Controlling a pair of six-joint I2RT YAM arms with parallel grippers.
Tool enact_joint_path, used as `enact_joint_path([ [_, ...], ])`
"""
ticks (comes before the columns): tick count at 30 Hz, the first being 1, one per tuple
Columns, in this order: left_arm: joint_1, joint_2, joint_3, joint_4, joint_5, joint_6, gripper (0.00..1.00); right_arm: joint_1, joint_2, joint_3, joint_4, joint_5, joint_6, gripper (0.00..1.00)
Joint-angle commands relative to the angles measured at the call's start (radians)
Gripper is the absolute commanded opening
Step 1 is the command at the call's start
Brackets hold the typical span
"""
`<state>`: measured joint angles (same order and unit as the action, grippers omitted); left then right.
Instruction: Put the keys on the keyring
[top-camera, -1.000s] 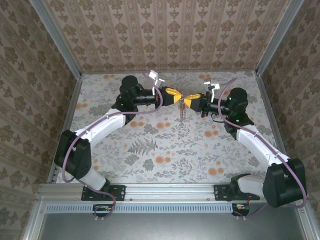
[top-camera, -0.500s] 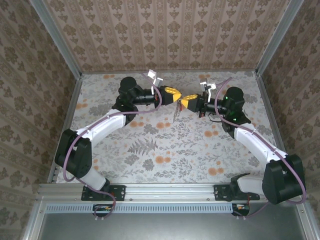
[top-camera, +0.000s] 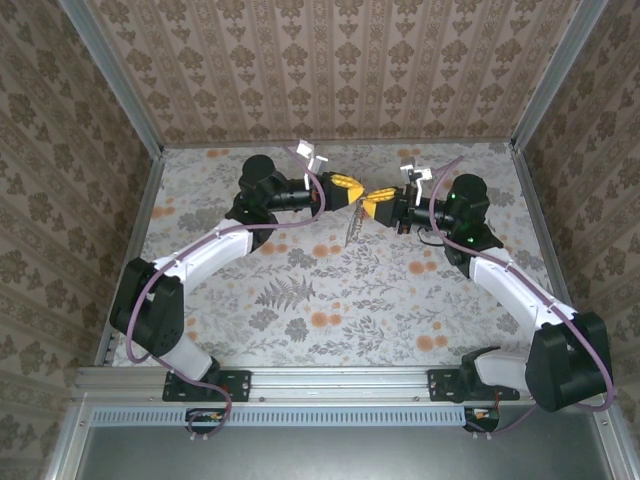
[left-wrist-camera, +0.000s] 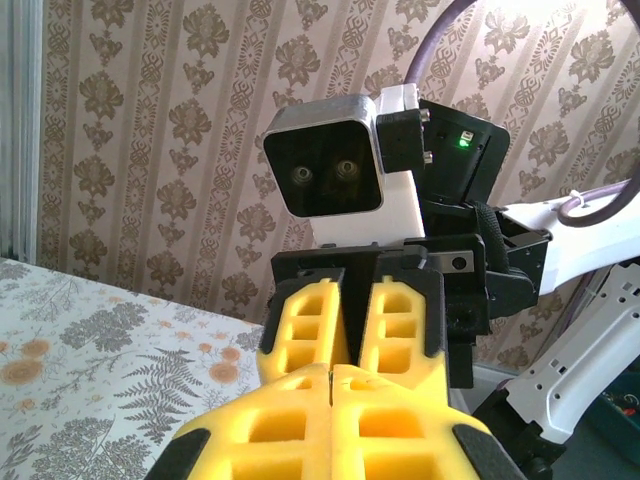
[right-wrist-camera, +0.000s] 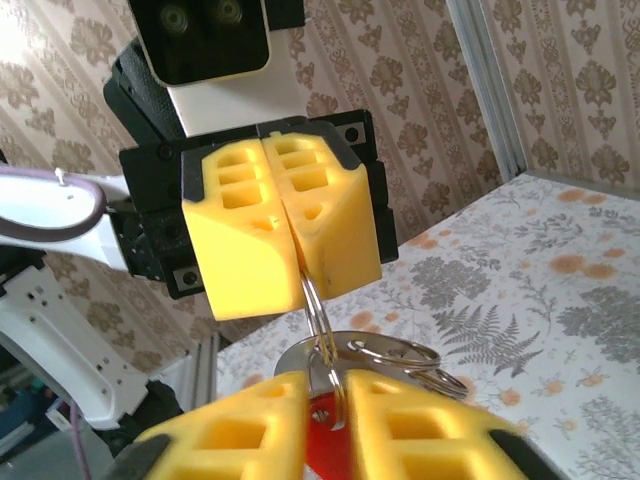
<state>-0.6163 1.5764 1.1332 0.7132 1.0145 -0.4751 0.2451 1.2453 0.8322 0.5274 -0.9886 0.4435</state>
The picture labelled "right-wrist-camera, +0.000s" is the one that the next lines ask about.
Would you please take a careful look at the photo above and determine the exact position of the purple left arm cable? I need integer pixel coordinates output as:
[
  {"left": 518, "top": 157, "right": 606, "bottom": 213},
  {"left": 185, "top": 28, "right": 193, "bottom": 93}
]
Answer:
[{"left": 0, "top": 167, "right": 108, "bottom": 480}]

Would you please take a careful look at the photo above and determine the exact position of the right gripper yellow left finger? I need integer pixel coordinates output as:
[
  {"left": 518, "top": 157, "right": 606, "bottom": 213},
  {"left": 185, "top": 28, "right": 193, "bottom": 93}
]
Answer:
[{"left": 112, "top": 370, "right": 309, "bottom": 480}]

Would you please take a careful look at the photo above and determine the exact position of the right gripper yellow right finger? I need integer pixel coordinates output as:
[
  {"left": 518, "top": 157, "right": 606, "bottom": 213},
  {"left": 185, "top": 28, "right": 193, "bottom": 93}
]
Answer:
[{"left": 344, "top": 369, "right": 551, "bottom": 480}]

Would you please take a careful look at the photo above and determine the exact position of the silver key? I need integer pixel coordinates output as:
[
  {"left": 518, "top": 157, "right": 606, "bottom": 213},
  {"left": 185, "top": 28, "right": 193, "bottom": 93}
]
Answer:
[{"left": 273, "top": 330, "right": 419, "bottom": 396}]

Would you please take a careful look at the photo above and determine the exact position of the aluminium side rail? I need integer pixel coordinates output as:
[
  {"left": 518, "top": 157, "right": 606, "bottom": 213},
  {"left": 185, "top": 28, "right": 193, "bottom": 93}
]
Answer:
[{"left": 187, "top": 332, "right": 224, "bottom": 407}]

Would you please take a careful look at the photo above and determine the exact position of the keyring with metal rings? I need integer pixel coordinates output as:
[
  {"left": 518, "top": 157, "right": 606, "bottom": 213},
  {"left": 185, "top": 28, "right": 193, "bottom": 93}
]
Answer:
[{"left": 298, "top": 267, "right": 472, "bottom": 402}]

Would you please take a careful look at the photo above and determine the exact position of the red plastic key tag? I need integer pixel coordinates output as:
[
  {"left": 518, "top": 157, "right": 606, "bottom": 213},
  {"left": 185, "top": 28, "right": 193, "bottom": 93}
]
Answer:
[{"left": 305, "top": 389, "right": 352, "bottom": 480}]

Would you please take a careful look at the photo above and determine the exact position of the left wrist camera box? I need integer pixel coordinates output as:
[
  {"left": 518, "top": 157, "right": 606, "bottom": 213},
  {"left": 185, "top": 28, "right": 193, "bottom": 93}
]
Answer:
[{"left": 127, "top": 0, "right": 308, "bottom": 139}]

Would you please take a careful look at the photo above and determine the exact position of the aluminium frame post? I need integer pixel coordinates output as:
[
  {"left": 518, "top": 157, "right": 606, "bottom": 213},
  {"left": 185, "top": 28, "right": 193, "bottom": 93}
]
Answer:
[{"left": 443, "top": 0, "right": 532, "bottom": 177}]

